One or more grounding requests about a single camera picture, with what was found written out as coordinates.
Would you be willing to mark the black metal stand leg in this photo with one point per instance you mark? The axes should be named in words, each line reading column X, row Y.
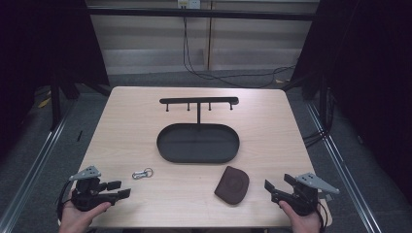
column 55, row 103

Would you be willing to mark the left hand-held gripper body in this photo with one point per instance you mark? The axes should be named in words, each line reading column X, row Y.
column 86, row 198

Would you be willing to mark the person's right hand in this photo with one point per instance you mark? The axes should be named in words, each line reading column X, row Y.
column 304, row 224

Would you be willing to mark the black hook rack with tray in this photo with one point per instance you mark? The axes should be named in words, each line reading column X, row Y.
column 198, row 144

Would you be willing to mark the black horizontal frame bar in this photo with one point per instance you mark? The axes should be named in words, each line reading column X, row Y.
column 200, row 14

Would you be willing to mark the yellow floor tape scrap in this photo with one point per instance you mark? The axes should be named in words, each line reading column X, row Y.
column 44, row 103

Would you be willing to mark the brown leather pouch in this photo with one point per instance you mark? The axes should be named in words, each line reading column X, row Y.
column 232, row 186

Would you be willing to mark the small black floor piece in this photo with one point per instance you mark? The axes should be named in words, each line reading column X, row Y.
column 79, row 136

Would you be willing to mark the metal floor rail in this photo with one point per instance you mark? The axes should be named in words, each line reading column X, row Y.
column 35, row 165
column 340, row 165

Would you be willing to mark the white wall socket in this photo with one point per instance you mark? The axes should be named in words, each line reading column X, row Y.
column 189, row 3

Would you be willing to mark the person's left hand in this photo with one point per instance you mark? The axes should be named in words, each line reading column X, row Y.
column 75, row 220

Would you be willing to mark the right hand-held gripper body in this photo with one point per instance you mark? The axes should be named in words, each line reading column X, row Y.
column 302, row 197

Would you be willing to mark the black curtain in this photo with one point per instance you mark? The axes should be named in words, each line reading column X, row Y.
column 369, row 81
column 42, row 48

